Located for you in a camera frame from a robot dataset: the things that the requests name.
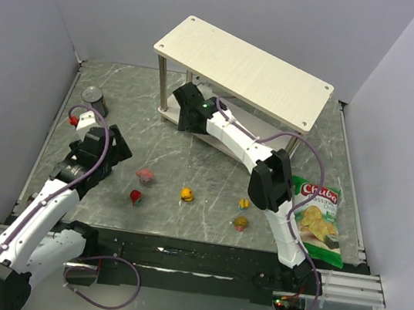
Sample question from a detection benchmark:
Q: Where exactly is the pink round toy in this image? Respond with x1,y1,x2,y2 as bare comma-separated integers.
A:
136,168,155,184

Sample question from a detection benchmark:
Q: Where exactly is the yellow duck burger toy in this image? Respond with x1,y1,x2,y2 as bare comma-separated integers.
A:
180,187,194,202

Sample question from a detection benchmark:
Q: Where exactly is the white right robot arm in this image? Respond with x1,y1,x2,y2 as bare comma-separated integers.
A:
173,83,321,286

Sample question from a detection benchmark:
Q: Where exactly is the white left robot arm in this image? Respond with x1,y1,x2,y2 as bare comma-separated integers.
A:
0,125,132,310

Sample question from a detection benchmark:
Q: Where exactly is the two-tier white wooden shelf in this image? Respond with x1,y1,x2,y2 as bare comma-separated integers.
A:
138,10,343,177

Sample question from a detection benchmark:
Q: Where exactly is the red cherry toy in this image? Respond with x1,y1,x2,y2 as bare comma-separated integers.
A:
130,189,143,207

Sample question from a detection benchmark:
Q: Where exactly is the small dark metal can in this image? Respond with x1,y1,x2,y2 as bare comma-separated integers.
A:
81,86,109,118

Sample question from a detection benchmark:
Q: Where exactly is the brown snack packet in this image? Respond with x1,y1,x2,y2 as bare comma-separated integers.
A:
26,193,37,206

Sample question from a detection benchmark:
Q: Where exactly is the small yellow blue toy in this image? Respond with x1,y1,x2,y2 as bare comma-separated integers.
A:
238,199,251,211

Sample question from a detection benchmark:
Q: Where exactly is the olive brown pink toy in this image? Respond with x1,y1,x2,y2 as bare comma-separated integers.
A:
233,216,249,232

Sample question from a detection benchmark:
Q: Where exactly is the green cassava chips bag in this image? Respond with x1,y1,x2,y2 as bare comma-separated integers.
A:
295,187,343,268

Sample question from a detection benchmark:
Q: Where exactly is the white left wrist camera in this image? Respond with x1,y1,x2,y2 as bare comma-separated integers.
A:
76,111,100,140

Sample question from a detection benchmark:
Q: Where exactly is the lower purple cable loop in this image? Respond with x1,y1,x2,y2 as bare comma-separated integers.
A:
59,249,144,310

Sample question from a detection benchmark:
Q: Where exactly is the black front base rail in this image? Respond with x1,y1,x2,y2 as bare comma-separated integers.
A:
35,217,370,310

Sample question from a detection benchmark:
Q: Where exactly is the aluminium frame rail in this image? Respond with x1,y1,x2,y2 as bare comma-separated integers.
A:
320,270,385,308

